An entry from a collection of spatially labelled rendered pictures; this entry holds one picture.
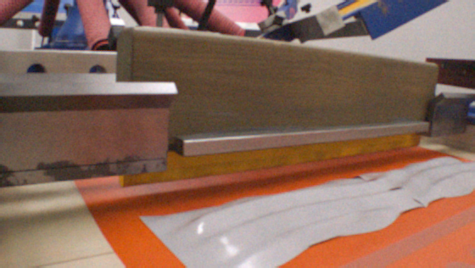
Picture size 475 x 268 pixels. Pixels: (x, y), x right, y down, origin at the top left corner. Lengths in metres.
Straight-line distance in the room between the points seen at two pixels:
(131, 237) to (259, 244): 0.06
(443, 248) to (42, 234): 0.21
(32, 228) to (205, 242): 0.09
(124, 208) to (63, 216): 0.04
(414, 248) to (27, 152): 0.21
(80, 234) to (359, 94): 0.26
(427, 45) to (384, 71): 2.18
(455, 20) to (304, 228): 2.33
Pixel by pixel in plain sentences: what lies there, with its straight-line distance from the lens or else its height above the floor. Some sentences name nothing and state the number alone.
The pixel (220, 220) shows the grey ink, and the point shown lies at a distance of 0.21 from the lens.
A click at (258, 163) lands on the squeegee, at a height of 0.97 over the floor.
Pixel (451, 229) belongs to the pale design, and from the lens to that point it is 0.27.
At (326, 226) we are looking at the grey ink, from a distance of 0.22.
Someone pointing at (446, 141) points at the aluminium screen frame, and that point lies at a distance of 0.56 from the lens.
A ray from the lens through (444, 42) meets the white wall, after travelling 2.51.
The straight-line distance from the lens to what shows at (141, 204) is 0.24.
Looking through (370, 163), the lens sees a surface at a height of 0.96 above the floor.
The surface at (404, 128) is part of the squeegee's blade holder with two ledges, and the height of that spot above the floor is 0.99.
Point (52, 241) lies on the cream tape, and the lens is 0.20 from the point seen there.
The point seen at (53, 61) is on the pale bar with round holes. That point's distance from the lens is 0.45.
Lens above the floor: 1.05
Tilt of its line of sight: 12 degrees down
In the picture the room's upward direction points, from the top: 4 degrees clockwise
